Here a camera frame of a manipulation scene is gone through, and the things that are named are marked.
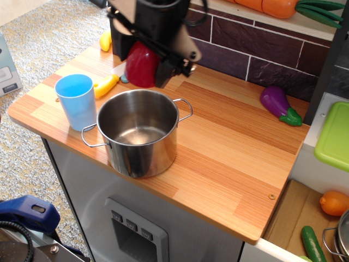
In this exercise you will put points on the green plastic cutting board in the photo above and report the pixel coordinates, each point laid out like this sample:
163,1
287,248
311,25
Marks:
332,145

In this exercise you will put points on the blue clamp tool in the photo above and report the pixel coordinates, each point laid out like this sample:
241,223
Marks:
32,213

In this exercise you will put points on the orange toy fruit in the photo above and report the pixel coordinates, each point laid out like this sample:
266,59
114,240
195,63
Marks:
334,203

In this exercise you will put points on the purple toy eggplant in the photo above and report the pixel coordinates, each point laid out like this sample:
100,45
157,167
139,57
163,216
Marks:
274,99

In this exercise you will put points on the orange toy carrot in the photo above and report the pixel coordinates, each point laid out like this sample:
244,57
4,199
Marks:
317,10

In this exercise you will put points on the brown cardboard box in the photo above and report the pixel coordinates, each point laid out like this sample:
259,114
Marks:
298,206

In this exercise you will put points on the green toy cucumber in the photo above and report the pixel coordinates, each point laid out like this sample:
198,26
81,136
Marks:
311,244

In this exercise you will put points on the grey toy oven panel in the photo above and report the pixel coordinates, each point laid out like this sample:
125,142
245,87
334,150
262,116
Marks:
138,239

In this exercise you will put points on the light blue plastic cup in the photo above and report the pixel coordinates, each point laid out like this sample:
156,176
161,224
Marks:
76,95

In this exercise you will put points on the stainless steel pot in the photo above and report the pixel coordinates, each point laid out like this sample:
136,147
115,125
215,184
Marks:
139,128

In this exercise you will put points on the yellow-handled toy knife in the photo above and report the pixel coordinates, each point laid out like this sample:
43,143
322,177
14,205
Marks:
103,86

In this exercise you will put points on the small steel pot with lid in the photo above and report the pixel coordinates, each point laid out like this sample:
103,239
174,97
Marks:
340,239

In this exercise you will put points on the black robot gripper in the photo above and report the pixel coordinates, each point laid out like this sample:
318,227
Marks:
161,26

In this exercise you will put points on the yellow toy banana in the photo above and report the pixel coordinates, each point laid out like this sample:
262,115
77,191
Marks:
105,40

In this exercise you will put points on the teal-handled toy fork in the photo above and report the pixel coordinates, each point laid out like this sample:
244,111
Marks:
124,79

